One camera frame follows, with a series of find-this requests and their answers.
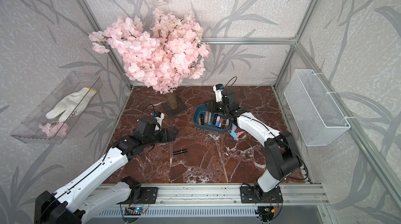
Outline pink blue gradient lipstick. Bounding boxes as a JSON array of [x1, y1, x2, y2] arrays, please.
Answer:
[[215, 116, 220, 127]]

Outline short gold lipstick tube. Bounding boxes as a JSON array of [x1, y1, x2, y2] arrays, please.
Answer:
[[205, 111, 209, 123]]

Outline teal plastic storage box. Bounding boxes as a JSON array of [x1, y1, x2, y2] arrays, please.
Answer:
[[193, 104, 231, 133]]

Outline black silver mascara tube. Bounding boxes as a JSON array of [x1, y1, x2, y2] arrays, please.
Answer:
[[173, 149, 188, 156]]

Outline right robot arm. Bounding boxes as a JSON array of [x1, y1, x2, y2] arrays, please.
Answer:
[[205, 84, 303, 194]]

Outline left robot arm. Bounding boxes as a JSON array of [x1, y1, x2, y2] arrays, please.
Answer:
[[34, 112, 179, 224]]

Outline pink cherry blossom tree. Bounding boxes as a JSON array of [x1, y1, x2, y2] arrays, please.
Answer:
[[88, 0, 211, 114]]

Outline white work glove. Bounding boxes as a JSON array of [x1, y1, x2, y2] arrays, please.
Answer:
[[46, 87, 98, 123]]

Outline left circuit board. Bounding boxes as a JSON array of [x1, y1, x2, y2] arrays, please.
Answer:
[[124, 206, 148, 216]]

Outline circuit board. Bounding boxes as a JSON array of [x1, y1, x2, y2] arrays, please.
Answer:
[[255, 206, 278, 216], [124, 206, 148, 216]]

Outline pink flower sprig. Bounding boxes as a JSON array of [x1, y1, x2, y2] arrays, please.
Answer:
[[38, 122, 69, 138]]

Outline right circuit board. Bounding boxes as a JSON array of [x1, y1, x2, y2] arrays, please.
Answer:
[[255, 206, 278, 216]]

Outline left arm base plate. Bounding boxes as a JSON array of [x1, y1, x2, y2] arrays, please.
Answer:
[[121, 177, 158, 205]]

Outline aluminium front rail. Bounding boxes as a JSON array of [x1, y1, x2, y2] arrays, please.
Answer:
[[142, 183, 330, 207]]

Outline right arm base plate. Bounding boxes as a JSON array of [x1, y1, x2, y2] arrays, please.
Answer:
[[240, 184, 283, 204]]

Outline white wire mesh basket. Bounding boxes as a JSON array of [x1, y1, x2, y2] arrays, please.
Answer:
[[284, 69, 351, 147]]

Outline clear acrylic wall tray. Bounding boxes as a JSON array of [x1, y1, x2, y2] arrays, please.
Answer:
[[10, 71, 103, 144]]

